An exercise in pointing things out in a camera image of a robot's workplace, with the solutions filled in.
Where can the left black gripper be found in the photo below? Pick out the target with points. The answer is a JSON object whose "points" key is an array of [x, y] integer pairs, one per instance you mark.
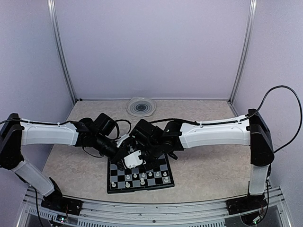
{"points": [[116, 159]]}

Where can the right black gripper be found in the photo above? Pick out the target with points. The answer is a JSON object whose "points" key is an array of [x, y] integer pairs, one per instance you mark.
{"points": [[154, 165]]}

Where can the black white chess board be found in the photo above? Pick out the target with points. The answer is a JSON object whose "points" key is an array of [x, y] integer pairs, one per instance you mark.
{"points": [[151, 183]]}

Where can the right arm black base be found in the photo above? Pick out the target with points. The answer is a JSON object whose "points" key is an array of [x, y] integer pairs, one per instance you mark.
{"points": [[245, 203]]}

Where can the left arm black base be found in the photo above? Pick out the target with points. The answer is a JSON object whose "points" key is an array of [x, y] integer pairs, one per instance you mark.
{"points": [[56, 201]]}

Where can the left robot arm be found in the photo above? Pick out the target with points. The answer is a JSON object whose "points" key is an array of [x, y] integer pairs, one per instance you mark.
{"points": [[17, 132]]}

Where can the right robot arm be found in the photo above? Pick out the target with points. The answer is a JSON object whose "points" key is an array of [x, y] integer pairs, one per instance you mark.
{"points": [[178, 135]]}

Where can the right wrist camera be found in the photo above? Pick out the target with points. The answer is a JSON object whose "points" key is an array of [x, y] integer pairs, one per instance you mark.
{"points": [[133, 160]]}

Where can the front aluminium rail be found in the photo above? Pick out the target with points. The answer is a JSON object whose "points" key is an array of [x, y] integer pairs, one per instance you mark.
{"points": [[94, 213]]}

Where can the left aluminium frame post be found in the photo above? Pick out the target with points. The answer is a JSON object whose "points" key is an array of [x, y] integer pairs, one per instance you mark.
{"points": [[59, 47]]}

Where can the aluminium frame post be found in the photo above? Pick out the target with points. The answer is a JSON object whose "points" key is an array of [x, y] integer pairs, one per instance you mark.
{"points": [[244, 52], [59, 47]]}

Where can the right aluminium frame post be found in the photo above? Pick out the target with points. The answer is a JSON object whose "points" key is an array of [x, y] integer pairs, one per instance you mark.
{"points": [[244, 52]]}

